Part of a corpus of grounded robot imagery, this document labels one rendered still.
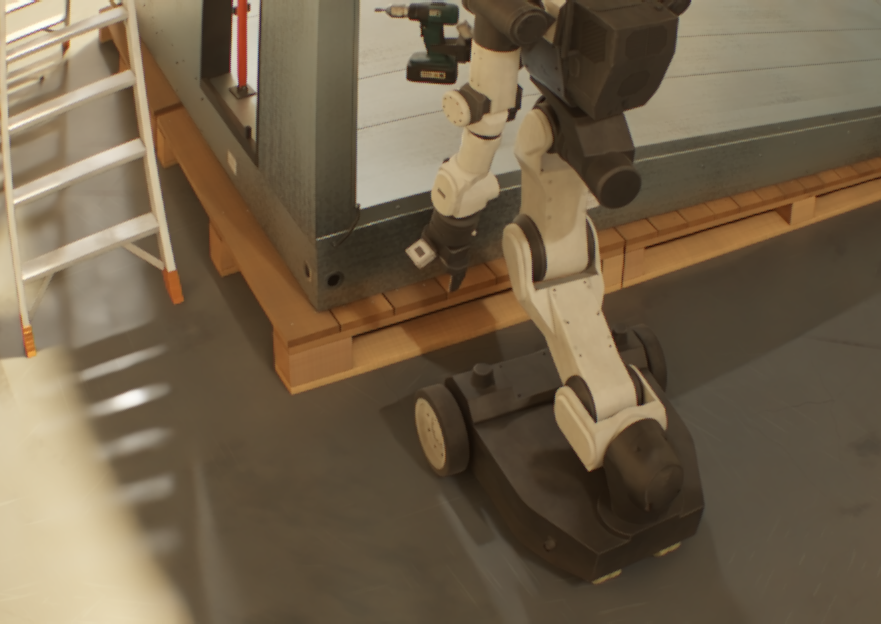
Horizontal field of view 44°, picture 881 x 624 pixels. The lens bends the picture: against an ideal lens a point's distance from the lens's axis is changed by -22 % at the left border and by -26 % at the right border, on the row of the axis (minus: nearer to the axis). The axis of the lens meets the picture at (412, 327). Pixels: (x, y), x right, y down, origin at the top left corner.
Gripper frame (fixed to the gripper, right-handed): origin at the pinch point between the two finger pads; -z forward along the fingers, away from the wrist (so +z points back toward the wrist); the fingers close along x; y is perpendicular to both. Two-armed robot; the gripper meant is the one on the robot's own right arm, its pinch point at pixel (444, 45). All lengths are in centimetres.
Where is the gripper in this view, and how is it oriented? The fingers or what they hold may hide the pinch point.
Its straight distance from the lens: 297.3
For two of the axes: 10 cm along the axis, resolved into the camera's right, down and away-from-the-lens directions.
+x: -1.5, 6.3, -7.6
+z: 9.9, 1.0, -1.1
